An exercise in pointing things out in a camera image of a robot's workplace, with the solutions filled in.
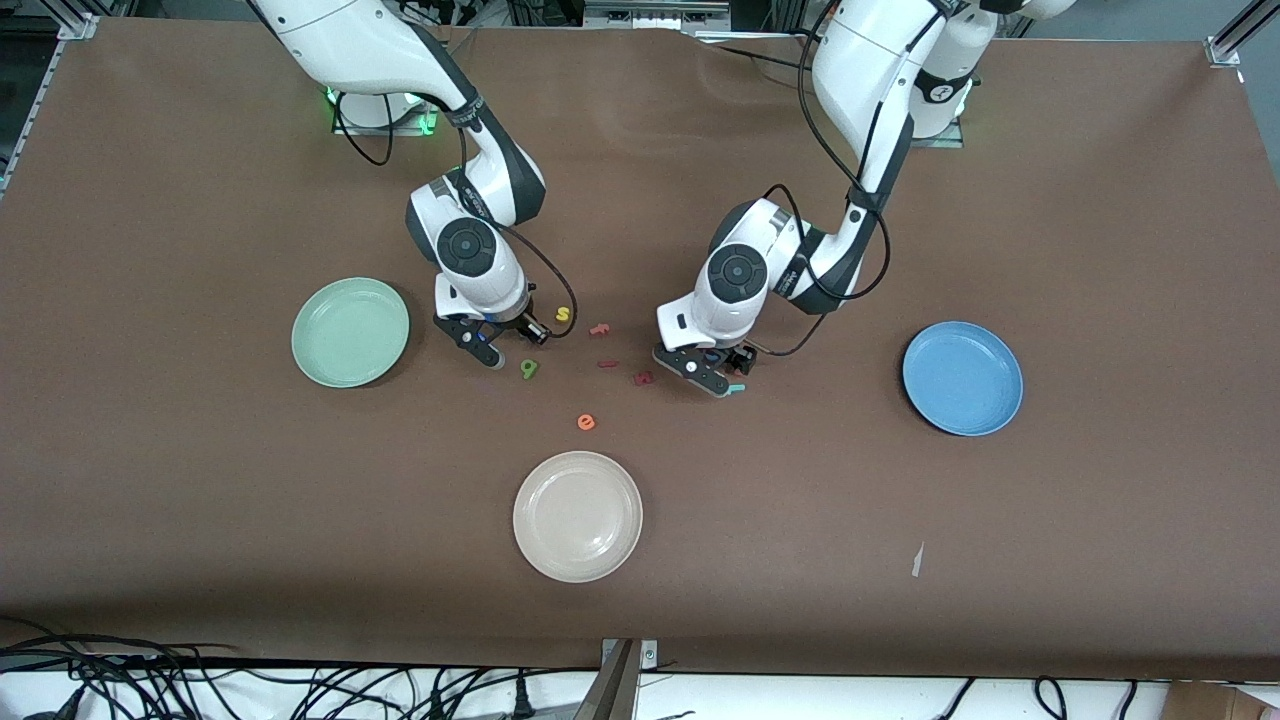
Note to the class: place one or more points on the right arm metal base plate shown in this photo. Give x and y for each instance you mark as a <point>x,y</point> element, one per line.
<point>345,127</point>

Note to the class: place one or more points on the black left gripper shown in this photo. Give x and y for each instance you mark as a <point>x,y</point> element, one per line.
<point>741,357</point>

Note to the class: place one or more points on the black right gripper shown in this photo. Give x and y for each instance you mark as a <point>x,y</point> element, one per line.
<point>524,325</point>

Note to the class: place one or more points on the blue plate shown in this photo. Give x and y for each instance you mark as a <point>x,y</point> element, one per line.
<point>962,378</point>

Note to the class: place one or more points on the beige plate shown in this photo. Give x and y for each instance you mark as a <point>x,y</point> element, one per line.
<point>578,516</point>

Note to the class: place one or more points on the brown table cover sheet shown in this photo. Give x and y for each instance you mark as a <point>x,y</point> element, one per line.
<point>800,500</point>

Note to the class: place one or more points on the silver metal bracket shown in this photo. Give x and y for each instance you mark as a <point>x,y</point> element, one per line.
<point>649,655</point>

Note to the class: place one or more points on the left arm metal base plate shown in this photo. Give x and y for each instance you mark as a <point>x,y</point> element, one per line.
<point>950,143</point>

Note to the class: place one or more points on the grey metal post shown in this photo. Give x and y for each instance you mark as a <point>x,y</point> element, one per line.
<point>612,690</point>

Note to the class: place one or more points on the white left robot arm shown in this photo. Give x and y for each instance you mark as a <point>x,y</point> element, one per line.
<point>870,60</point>

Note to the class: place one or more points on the aluminium frame rail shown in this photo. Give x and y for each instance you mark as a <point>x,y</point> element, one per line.
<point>1228,50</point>
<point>42,100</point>

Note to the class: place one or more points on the green foam letter g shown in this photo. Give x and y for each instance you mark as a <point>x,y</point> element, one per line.
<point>528,369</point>

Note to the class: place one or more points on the grey power strip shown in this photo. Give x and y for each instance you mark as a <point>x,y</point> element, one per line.
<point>655,14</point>

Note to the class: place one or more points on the light green plate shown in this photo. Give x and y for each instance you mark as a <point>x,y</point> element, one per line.
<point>350,332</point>

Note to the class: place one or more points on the white paper scrap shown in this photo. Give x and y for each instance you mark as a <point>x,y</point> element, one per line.
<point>917,560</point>

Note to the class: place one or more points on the cardboard box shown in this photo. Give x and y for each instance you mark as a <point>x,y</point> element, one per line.
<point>1220,705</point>

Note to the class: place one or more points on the black power plug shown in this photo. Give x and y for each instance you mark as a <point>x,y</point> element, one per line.
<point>520,695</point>

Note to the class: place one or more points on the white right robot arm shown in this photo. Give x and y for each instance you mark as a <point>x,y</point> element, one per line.
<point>350,40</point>

